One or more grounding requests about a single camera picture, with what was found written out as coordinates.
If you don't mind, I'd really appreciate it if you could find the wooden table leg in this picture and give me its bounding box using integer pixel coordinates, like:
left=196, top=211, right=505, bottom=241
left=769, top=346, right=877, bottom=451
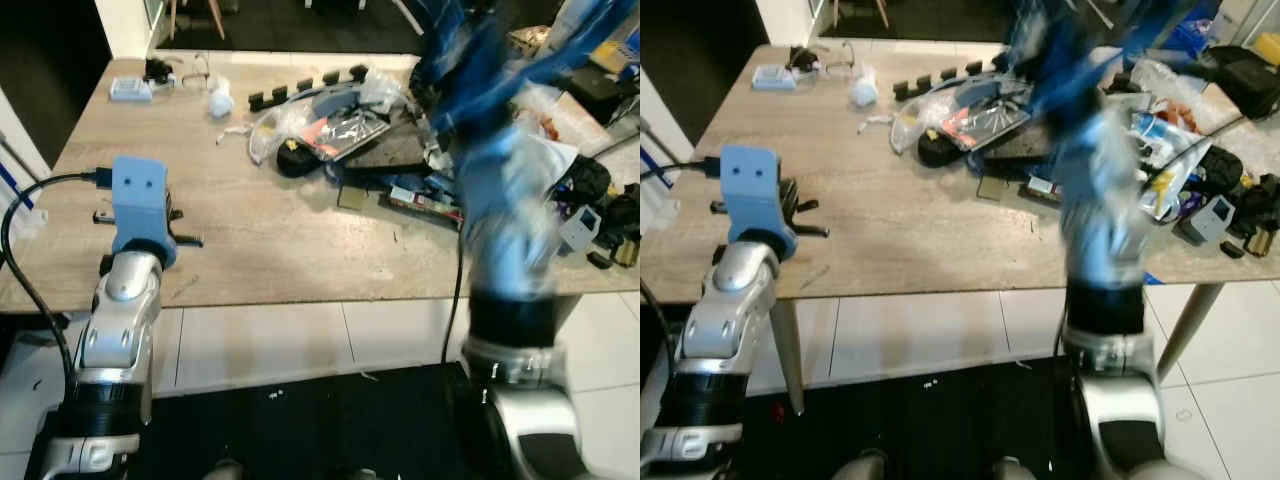
left=1155, top=283, right=1227, bottom=383
left=770, top=298, right=807, bottom=417

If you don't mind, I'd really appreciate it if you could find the dark grey mat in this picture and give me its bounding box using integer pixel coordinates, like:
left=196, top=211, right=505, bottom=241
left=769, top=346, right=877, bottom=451
left=335, top=120, right=441, bottom=176
left=975, top=115, right=1061, bottom=166

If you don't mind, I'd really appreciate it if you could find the black crumpled pouch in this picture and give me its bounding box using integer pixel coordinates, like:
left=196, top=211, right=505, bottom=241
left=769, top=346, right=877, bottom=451
left=1195, top=145, right=1251, bottom=196
left=555, top=155, right=611, bottom=216

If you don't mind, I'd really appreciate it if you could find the black bag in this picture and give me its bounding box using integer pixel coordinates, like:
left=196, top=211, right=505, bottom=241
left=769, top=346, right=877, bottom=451
left=1195, top=45, right=1280, bottom=121
left=570, top=65, right=641, bottom=126

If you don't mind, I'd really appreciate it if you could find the black cable chain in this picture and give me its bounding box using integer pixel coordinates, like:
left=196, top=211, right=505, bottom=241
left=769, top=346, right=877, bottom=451
left=247, top=64, right=373, bottom=113
left=892, top=58, right=1013, bottom=103

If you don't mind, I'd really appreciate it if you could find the clear plastic bag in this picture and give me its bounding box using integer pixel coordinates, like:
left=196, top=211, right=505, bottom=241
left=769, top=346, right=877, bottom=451
left=890, top=72, right=1051, bottom=156
left=247, top=72, right=411, bottom=166

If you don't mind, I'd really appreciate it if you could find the blue-grey plastic part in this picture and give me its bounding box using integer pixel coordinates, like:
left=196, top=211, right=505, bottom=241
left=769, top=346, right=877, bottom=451
left=955, top=78, right=1009, bottom=109
left=313, top=85, right=369, bottom=119

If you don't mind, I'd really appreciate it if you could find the white crumpled tissue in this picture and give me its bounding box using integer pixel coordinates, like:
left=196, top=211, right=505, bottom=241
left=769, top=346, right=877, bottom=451
left=205, top=78, right=237, bottom=121
left=850, top=66, right=881, bottom=108

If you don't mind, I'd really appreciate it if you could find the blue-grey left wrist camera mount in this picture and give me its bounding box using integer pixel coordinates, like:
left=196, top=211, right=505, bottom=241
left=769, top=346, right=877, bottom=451
left=110, top=156, right=179, bottom=269
left=720, top=144, right=798, bottom=261

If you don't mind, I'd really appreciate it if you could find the black floor mat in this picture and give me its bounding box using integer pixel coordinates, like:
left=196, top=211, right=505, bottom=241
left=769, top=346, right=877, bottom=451
left=0, top=362, right=641, bottom=480
left=760, top=355, right=1201, bottom=480

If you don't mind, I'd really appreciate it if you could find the blue white snack packet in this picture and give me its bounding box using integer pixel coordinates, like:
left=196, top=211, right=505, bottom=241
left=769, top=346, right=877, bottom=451
left=1128, top=110, right=1191, bottom=166

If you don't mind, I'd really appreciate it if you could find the silver red foil packet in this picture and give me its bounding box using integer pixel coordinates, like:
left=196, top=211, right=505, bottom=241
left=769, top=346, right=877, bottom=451
left=945, top=95, right=1031, bottom=151
left=300, top=105, right=391, bottom=161

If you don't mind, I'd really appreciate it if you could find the red green printed packet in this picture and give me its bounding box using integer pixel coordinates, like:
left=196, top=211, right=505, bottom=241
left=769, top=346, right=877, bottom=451
left=385, top=184, right=467, bottom=223
left=1022, top=172, right=1069, bottom=203

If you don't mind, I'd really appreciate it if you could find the small white grey device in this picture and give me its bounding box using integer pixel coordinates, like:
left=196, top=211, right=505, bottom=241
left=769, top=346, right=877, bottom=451
left=1178, top=195, right=1233, bottom=246
left=558, top=205, right=601, bottom=256

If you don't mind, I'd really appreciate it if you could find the black round object red label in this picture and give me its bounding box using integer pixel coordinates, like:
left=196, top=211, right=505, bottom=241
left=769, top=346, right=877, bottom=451
left=917, top=132, right=966, bottom=169
left=276, top=142, right=326, bottom=179

